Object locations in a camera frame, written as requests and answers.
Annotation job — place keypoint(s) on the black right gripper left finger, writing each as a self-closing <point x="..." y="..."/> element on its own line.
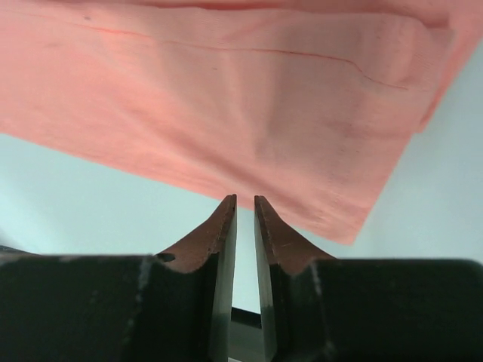
<point x="171" y="306"/>

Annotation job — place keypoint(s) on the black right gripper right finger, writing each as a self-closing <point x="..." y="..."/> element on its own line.
<point x="316" y="307"/>

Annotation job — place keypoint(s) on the pink t shirt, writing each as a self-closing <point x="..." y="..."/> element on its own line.
<point x="309" y="103"/>

